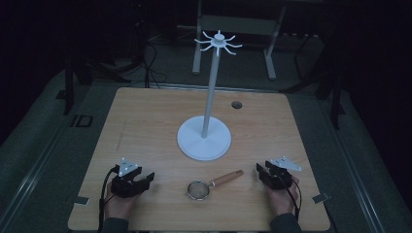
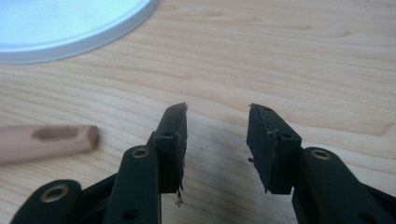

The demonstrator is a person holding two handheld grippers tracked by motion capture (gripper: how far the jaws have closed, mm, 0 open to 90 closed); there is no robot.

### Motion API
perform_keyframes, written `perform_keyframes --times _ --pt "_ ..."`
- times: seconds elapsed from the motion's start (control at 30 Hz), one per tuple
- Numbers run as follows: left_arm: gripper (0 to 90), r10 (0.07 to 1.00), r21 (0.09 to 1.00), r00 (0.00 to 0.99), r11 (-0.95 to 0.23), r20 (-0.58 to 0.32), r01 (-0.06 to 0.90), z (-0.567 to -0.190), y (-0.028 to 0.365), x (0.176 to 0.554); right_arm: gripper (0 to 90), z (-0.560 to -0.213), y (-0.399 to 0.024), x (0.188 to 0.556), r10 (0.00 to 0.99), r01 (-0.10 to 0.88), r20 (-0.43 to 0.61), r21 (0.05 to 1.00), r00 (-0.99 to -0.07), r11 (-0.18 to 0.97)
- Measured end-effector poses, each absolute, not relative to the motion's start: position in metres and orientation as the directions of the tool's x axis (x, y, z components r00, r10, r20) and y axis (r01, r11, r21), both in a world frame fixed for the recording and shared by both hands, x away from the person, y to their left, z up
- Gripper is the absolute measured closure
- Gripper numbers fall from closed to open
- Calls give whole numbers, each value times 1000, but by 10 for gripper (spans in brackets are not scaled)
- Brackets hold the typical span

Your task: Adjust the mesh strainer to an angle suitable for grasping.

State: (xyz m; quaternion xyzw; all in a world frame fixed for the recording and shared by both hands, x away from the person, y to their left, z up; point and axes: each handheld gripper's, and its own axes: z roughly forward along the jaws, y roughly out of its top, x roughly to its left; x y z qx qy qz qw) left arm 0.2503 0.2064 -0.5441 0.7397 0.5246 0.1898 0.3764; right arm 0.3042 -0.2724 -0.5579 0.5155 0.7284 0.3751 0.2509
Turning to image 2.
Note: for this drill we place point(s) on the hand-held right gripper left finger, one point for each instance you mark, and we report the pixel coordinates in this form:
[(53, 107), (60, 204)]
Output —
[(162, 155)]

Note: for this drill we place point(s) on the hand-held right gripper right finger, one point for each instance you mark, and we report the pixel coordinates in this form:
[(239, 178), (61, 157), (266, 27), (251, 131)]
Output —
[(280, 155)]

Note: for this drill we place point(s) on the white round plate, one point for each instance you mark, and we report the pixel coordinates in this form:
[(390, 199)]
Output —
[(62, 25)]

